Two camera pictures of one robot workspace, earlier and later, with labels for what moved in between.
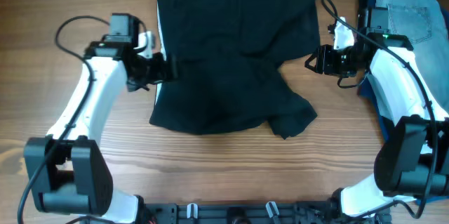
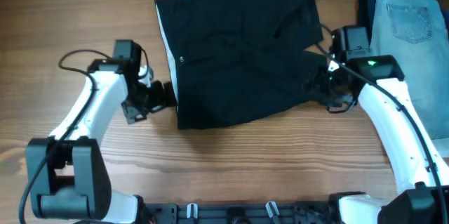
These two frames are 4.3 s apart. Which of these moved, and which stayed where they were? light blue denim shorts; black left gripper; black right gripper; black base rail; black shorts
Moved: black left gripper; black right gripper; black shorts
Stayed: light blue denim shorts; black base rail
